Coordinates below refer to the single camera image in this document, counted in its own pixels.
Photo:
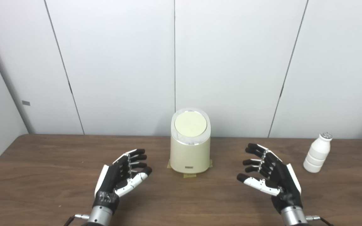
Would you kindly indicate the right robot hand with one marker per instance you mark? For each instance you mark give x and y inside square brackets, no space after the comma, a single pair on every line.
[283,182]

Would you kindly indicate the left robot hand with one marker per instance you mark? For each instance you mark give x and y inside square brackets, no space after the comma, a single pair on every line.
[110,182]

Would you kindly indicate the small white plastic bottle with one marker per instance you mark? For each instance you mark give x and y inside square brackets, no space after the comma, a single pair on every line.
[316,153]

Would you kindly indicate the cream-colored bin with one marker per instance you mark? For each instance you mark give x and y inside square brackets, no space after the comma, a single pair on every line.
[189,155]

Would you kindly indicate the cream round bin lid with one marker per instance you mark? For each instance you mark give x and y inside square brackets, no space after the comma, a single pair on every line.
[190,124]

